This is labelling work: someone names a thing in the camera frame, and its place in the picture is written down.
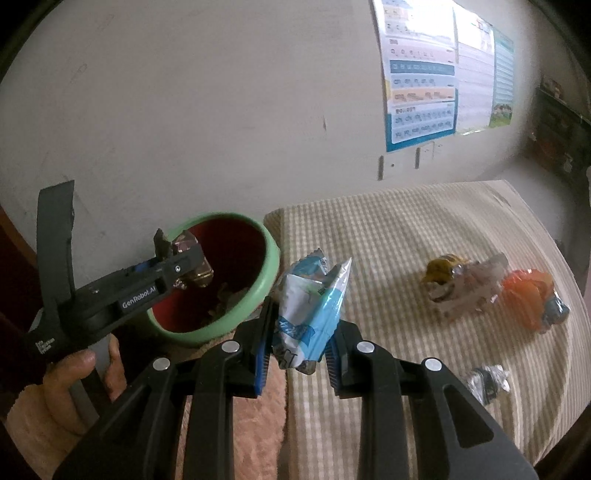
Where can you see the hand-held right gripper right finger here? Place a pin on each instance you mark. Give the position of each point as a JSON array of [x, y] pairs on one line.
[[334, 364]]

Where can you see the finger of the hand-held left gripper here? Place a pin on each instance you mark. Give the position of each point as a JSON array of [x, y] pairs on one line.
[[182, 265], [162, 244]]

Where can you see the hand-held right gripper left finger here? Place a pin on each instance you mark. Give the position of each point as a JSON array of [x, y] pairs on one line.
[[261, 360]]

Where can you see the gold foil wrapper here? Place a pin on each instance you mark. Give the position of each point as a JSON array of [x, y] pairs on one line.
[[203, 274]]

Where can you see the green bin with red interior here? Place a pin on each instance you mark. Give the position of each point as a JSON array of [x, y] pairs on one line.
[[240, 247]]

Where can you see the blue white snack wrapper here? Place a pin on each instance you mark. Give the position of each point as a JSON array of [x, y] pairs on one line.
[[304, 304]]

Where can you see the orange snack wrapper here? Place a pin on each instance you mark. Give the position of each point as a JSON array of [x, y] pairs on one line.
[[526, 295]]

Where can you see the person's left forearm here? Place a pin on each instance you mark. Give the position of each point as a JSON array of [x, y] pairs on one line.
[[32, 424]]

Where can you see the person's left hand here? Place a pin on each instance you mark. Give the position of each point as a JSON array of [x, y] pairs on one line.
[[69, 369]]

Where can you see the pink fluffy cloth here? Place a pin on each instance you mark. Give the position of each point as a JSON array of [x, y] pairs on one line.
[[272, 415]]

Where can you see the yellow snack wrapper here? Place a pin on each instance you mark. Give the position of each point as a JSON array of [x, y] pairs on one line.
[[441, 270]]

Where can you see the silver foil wrapper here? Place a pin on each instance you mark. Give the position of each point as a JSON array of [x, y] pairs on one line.
[[489, 383]]

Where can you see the clear plastic wrapper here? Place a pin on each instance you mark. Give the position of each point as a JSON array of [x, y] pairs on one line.
[[475, 290]]

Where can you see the orange canister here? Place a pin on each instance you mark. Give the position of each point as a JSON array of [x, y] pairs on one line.
[[549, 147]]

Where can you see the dark shelf unit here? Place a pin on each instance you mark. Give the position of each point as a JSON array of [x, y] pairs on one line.
[[554, 115]]

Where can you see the blue wall poster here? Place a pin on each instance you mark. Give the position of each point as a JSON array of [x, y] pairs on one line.
[[415, 83]]

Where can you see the white wall poster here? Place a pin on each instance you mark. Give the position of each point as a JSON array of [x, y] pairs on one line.
[[475, 78]]

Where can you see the green wall poster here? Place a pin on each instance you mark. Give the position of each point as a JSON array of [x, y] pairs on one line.
[[503, 83]]

